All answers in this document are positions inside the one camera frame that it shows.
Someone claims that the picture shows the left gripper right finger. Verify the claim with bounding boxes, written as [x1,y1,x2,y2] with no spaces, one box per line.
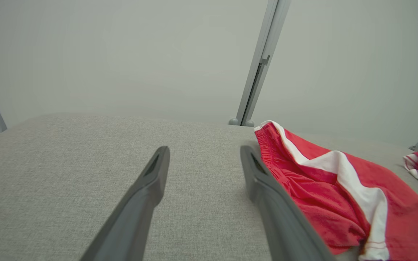
[240,145,336,261]

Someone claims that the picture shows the red shorts with white stripe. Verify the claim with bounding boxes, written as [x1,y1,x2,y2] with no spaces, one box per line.
[254,120,418,261]

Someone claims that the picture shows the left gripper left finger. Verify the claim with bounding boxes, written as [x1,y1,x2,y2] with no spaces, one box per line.
[80,146,171,261]

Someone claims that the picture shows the grey double partition post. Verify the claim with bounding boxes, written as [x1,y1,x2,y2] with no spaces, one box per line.
[228,0,291,127]

